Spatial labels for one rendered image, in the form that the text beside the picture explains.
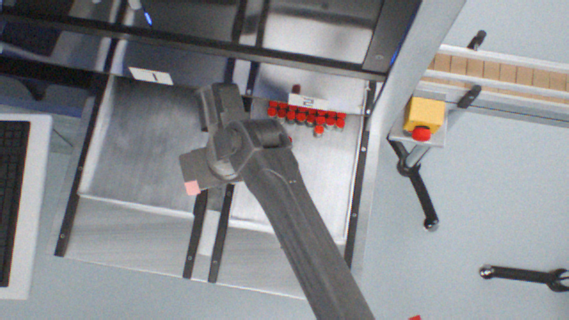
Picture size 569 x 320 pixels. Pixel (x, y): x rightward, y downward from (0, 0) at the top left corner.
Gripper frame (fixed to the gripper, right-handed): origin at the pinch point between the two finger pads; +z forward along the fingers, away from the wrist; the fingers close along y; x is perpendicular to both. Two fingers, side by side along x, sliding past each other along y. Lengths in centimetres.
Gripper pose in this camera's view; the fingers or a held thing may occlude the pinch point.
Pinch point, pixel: (225, 171)
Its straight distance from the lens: 106.3
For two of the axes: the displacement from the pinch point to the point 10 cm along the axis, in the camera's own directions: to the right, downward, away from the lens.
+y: -9.6, 2.4, -1.3
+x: 2.6, 9.6, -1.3
